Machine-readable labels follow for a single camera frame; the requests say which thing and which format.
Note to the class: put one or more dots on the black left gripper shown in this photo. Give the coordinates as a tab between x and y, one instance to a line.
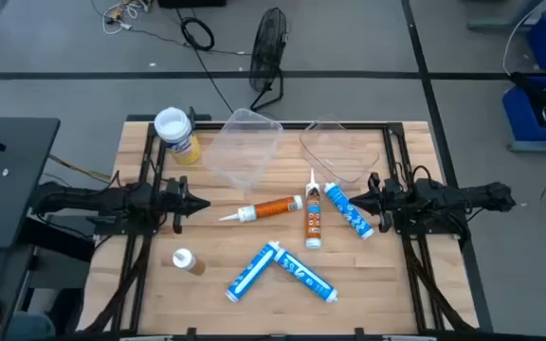
178	203

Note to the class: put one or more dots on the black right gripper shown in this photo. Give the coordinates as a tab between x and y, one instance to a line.
387	201

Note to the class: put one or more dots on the blue silicone tube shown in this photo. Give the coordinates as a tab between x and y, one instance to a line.
303	274
251	272
349	210

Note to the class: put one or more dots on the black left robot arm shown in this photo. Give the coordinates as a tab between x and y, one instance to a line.
88	199

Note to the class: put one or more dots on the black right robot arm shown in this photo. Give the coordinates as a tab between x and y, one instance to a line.
443	196

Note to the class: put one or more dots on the Lysol wipes canister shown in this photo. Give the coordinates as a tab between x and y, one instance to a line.
173	128

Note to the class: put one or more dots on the clear plastic bin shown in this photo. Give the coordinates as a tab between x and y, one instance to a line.
242	151
334	151

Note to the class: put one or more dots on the black clamp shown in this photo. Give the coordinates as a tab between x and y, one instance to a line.
359	333
191	333

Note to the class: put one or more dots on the black floor fan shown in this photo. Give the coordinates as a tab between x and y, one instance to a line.
268	47

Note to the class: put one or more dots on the black desk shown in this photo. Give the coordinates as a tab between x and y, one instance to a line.
12	199

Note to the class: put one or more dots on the black box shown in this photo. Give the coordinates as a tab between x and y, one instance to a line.
192	3

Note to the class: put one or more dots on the person's leg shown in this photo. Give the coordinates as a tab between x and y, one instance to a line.
31	329

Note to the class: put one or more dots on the grey furniture base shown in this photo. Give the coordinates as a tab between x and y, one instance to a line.
491	24

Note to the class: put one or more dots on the black table frame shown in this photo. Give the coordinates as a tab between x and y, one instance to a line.
292	125

